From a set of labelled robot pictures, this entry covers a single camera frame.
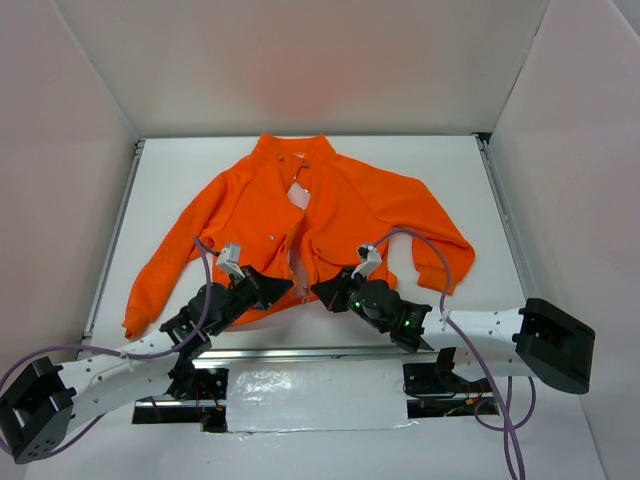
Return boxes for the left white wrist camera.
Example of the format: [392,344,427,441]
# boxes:
[216,243,245,278]

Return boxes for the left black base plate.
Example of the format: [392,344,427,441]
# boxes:
[132,367,229,433]

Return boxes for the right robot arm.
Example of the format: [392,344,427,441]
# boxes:
[311,267,596,395]

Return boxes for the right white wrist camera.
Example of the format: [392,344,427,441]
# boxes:
[351,244,382,278]

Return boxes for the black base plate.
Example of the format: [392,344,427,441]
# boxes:
[132,367,229,433]
[403,363,498,419]

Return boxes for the orange zip jacket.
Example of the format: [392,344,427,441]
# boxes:
[123,134,475,339]

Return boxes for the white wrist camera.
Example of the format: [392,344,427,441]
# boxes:
[216,243,245,278]
[351,244,382,278]

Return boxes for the aluminium table frame rail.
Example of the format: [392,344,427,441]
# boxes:
[88,136,528,359]

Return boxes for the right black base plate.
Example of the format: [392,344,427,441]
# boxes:
[403,363,498,419]

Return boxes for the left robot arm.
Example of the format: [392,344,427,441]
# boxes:
[1,266,293,464]

